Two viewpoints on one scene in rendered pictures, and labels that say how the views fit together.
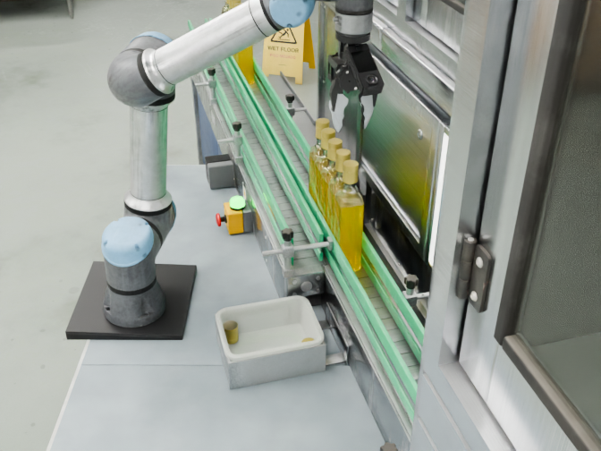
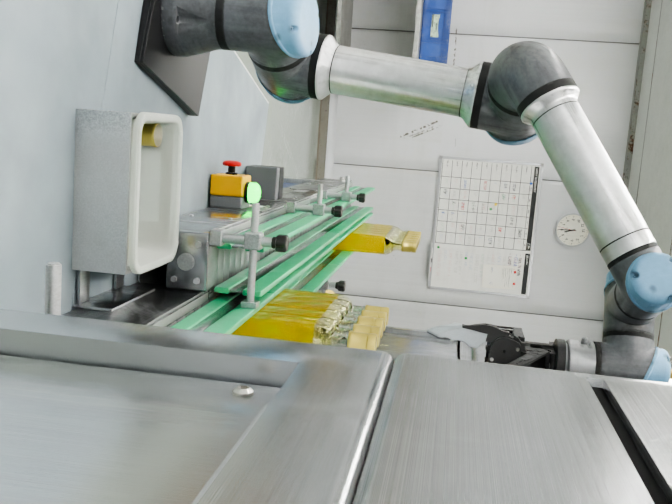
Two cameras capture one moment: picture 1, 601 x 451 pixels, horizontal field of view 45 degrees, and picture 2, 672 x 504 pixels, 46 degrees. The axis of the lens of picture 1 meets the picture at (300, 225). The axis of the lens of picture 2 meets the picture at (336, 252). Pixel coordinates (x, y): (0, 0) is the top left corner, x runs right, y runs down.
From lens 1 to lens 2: 0.68 m
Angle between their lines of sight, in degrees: 26
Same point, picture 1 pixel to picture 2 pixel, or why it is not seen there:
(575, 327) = not seen: outside the picture
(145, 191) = (345, 63)
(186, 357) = (117, 58)
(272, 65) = not seen: hidden behind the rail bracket
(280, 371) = (90, 195)
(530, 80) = not seen: outside the picture
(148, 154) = (402, 76)
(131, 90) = (537, 64)
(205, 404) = (66, 60)
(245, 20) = (634, 220)
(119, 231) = (310, 12)
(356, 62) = (538, 362)
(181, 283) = (187, 86)
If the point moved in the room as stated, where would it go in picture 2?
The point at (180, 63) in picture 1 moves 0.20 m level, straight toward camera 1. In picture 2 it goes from (575, 131) to (600, 112)
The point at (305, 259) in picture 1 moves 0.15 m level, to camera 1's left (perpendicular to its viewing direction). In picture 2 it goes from (216, 267) to (228, 180)
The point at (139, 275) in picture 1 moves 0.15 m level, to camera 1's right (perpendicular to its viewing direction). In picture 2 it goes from (247, 23) to (235, 114)
